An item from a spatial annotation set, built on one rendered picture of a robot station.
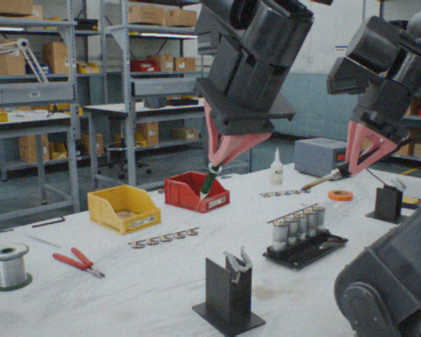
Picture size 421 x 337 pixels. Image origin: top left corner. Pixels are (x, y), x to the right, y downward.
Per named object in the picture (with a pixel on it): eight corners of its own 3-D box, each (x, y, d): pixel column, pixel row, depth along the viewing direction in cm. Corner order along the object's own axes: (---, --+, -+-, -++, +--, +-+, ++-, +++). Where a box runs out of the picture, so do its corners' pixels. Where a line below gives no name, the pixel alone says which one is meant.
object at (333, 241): (315, 234, 83) (315, 229, 83) (348, 245, 78) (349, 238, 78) (261, 259, 72) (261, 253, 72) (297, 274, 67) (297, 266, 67)
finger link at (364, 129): (337, 166, 67) (368, 112, 65) (326, 157, 74) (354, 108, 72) (374, 186, 67) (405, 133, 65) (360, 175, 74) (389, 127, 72)
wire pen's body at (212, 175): (202, 196, 56) (232, 131, 49) (196, 187, 56) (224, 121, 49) (212, 194, 57) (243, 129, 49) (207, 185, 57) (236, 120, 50)
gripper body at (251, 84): (188, 91, 47) (210, 30, 43) (261, 91, 53) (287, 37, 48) (216, 130, 44) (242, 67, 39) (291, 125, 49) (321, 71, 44)
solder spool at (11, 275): (-17, 293, 60) (-22, 259, 59) (-4, 274, 66) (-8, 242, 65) (27, 290, 61) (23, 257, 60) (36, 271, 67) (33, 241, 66)
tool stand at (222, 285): (215, 355, 54) (248, 314, 47) (181, 288, 59) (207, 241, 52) (251, 339, 57) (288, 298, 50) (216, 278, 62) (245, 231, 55)
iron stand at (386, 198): (385, 237, 90) (414, 207, 84) (356, 208, 94) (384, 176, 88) (397, 230, 94) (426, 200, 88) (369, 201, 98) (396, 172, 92)
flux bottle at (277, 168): (281, 185, 117) (281, 148, 115) (268, 184, 119) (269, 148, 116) (284, 182, 120) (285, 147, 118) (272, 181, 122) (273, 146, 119)
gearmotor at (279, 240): (289, 252, 72) (291, 222, 71) (280, 256, 71) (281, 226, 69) (277, 248, 74) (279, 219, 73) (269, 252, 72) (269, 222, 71)
